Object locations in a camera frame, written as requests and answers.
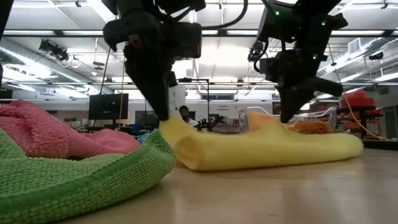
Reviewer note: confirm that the yellow microfiber towel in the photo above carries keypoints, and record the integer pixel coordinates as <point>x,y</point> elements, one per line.
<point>248,152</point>

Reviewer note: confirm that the red plastic crate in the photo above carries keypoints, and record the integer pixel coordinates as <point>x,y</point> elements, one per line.
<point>357,101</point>

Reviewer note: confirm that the black overhead camera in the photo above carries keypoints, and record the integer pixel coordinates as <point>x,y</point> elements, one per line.
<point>255,51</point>
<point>56,51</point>

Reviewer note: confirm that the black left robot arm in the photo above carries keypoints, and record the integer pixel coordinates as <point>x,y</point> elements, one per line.
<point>4,15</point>

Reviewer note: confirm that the black computer monitor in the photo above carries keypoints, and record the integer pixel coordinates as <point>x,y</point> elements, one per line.
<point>109,107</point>

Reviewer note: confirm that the black overhead frame beam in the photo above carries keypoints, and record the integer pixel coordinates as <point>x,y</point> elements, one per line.
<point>31,32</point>

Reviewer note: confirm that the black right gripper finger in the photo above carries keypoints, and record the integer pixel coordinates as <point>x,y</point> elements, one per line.
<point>292,102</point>
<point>326,87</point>

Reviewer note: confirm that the clear plastic bin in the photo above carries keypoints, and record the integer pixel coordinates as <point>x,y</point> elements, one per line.
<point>329,115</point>

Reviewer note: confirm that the black background table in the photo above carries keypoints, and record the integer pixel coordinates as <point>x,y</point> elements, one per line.
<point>357,109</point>

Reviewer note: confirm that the black background robot arm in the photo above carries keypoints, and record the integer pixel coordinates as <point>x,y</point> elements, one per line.
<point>211,123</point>

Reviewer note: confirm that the pink microfiber towel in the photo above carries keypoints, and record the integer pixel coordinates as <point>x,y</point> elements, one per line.
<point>46,133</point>

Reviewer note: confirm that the blue microfiber towel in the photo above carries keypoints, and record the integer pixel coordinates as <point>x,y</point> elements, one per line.
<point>143,137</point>

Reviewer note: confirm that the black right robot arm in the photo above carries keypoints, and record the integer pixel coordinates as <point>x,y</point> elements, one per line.
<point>311,18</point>

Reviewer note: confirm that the person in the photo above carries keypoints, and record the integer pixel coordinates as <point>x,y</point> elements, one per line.
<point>185,115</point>

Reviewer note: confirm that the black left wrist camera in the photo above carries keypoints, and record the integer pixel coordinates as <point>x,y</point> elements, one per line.
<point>186,40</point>

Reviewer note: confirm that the green microfiber towel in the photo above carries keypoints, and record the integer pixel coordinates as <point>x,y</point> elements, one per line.
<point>77,180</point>

